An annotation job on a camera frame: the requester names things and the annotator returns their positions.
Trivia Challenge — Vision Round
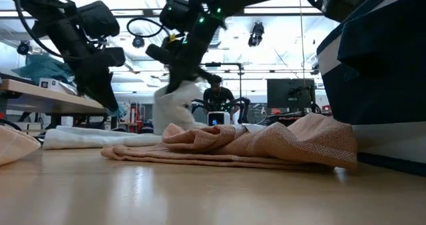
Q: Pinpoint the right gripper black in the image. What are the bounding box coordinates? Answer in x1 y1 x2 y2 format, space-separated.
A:
165 21 218 95

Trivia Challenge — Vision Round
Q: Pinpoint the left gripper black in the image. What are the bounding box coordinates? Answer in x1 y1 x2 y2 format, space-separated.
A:
58 18 120 113

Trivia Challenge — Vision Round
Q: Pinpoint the white towel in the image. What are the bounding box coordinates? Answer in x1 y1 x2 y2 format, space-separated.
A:
42 80 210 150

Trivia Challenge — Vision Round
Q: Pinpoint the pink towel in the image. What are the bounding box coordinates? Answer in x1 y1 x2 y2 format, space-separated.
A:
101 112 358 171

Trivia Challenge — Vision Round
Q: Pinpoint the yellow checked towel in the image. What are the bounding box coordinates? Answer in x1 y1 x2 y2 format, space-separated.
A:
0 124 42 167

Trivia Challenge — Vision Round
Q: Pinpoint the person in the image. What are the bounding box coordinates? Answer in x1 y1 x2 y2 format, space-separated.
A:
202 74 241 121

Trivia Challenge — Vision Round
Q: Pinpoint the white cardboard box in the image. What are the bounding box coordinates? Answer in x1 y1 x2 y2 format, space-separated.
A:
39 77 78 96

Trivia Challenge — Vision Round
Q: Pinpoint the small white screen device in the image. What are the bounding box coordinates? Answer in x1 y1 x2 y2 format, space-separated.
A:
206 111 231 126

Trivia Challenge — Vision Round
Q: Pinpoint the teal cloth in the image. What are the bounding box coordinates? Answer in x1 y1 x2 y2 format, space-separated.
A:
11 53 128 118

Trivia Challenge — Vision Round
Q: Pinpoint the low cluttered shelf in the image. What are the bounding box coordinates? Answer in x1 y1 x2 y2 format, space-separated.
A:
262 105 332 126

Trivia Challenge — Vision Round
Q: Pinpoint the black monitor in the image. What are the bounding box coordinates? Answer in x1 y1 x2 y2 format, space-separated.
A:
266 78 316 114

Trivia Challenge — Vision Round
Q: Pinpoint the black overhead bar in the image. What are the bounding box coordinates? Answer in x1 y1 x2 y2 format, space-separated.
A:
0 7 325 19

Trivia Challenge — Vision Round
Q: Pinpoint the navy fabric bin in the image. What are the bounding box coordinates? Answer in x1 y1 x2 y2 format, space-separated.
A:
316 0 426 177

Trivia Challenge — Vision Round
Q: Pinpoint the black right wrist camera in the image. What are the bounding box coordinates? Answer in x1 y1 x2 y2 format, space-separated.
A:
145 43 174 67

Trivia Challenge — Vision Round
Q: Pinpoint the wooden workbench grey frame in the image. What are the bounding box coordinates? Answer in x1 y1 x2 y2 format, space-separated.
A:
0 79 108 129

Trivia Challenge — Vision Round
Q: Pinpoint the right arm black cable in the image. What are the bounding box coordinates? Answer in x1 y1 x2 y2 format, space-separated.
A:
126 17 167 39

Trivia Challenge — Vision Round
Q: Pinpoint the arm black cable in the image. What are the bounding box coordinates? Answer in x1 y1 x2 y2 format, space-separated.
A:
126 17 167 39
12 0 65 59

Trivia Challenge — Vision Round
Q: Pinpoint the thin hanging cable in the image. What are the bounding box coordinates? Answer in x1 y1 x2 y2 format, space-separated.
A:
298 0 306 86

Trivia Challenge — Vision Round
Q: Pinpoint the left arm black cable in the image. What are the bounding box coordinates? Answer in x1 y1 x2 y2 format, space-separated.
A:
12 0 65 59

